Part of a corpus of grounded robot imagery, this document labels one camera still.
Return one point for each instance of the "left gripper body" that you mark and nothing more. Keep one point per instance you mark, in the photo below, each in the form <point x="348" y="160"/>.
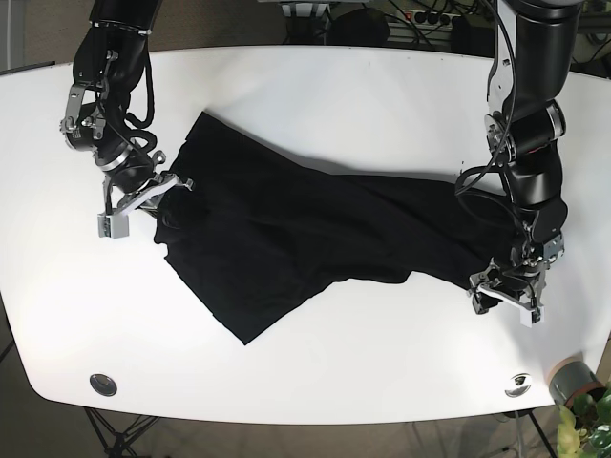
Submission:
<point x="519" y="281"/>

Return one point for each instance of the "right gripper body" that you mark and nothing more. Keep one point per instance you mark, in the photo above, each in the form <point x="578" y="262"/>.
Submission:
<point x="129" y="161"/>

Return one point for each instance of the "black printed T-shirt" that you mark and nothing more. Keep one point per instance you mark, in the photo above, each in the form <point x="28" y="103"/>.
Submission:
<point x="258" y="234"/>

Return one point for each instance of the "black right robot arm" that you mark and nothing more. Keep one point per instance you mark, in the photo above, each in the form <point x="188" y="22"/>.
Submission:
<point x="110" y="108"/>

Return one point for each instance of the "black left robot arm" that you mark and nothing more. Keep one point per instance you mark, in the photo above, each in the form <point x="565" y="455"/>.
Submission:
<point x="534" y="43"/>

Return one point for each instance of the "right metal table grommet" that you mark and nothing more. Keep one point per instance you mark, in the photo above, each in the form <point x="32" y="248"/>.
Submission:
<point x="518" y="385"/>

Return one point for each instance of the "metal table grommet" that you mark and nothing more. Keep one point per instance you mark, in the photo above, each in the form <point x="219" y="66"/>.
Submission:
<point x="103" y="385"/>
<point x="518" y="385"/>

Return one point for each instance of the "grey plant pot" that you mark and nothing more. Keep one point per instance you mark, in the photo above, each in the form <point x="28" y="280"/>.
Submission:
<point x="569" y="379"/>

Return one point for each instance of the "green potted plant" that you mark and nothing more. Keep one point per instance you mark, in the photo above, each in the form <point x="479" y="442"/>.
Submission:
<point x="584" y="429"/>

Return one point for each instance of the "left metal table grommet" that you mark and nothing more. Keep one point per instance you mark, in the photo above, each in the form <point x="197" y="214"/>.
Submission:
<point x="103" y="385"/>

